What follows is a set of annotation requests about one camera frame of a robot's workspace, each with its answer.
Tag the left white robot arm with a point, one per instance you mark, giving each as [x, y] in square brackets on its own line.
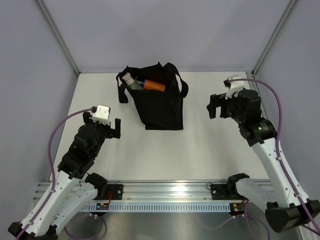
[71, 187]

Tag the orange bottle blue cap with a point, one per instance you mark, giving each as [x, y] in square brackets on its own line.
[152, 85]

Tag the aluminium frame post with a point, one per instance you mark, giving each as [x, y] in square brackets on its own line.
[290, 7]
[44, 10]

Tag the black canvas tote bag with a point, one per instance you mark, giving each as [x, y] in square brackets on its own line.
[157, 109]

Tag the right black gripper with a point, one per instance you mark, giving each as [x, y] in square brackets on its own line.
[216, 100]

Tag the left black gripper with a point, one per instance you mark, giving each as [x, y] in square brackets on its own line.
[112, 132]

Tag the white slotted cable duct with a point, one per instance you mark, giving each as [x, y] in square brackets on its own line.
[158, 207]

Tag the right aluminium frame post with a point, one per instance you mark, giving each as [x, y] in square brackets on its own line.
[290, 7]

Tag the left aluminium frame post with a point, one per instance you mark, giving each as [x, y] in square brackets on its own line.
[44, 10]

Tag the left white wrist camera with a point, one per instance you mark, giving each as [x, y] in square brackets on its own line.
[101, 115]

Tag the aluminium mounting rail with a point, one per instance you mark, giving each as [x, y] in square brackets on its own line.
[159, 191]

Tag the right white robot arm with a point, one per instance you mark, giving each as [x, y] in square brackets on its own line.
[288, 206]

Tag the grey-green pump bottle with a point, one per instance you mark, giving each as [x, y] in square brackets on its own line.
[132, 83]

